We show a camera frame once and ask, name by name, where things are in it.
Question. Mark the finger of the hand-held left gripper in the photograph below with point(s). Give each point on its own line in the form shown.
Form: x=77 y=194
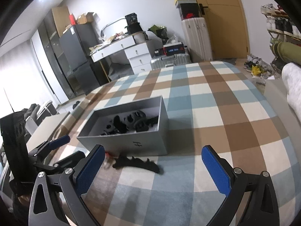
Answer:
x=70 y=157
x=60 y=140

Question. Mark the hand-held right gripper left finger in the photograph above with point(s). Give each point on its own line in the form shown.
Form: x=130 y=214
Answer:
x=90 y=169

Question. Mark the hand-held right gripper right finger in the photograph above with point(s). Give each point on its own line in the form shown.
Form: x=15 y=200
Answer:
x=216 y=169

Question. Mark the grey cardboard box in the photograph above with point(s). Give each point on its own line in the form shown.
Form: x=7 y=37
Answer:
x=145 y=143

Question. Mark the flat brown cardboard box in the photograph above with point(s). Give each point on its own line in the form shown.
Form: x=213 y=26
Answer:
x=47 y=127

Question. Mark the small red ornament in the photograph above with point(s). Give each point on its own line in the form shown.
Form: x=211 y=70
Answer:
x=108 y=155

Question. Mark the dark grey sofa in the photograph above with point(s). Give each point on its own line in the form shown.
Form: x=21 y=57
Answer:
x=35 y=113

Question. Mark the checkered blanket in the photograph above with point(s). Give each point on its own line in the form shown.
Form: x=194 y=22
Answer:
x=211 y=113

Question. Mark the dark grey refrigerator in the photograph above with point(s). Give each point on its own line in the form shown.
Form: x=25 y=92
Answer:
x=80 y=54

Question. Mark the dark glass cabinet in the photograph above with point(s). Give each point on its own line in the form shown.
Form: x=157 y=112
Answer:
x=51 y=51

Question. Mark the grey cloth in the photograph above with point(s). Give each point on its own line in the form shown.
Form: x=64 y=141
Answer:
x=120 y=70

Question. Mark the yellow bag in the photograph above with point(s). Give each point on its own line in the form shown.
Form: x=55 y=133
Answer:
x=256 y=70

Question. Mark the light grey pillow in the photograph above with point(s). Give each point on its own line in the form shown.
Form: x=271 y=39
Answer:
x=294 y=89

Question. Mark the white desk with drawers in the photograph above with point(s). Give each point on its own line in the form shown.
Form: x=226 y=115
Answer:
x=137 y=56

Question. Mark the pile of shoes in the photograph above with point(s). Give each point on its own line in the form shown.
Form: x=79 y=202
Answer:
x=256 y=61

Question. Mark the silver suitcase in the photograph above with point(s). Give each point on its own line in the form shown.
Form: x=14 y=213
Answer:
x=169 y=61

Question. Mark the tall brown cardboard box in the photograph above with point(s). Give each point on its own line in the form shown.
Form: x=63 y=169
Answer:
x=60 y=20

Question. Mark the small red box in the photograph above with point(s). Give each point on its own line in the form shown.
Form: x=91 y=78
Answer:
x=72 y=20

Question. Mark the open brown cardboard boxes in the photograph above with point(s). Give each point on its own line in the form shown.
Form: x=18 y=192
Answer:
x=85 y=17

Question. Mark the black and red box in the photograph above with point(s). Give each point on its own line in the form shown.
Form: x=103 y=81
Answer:
x=173 y=47

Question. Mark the small black box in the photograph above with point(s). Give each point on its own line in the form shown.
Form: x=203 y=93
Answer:
x=158 y=52

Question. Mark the beige suitcase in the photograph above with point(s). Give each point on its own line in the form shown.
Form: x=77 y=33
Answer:
x=196 y=40

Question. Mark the white ribbed basket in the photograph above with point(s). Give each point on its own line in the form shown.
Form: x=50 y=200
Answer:
x=140 y=37

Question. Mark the green rolled yoga mat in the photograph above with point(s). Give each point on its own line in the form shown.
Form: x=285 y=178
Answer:
x=287 y=51

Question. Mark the black round hat box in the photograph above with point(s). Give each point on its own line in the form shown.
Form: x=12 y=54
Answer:
x=134 y=24

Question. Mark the wooden door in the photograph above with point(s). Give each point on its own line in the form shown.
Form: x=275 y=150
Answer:
x=223 y=23

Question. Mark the dark wrapped flower bouquet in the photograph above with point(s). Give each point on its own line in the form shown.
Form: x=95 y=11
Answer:
x=158 y=33

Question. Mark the shoe rack with shoes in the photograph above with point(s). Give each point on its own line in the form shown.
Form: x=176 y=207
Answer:
x=279 y=23

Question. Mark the black shoe box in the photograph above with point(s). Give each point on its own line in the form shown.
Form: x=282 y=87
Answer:
x=188 y=11

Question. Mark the yellow shoe box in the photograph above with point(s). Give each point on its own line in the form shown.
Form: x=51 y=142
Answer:
x=185 y=0

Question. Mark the curved chrome mirror frame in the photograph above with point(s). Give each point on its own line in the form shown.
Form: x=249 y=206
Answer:
x=110 y=23

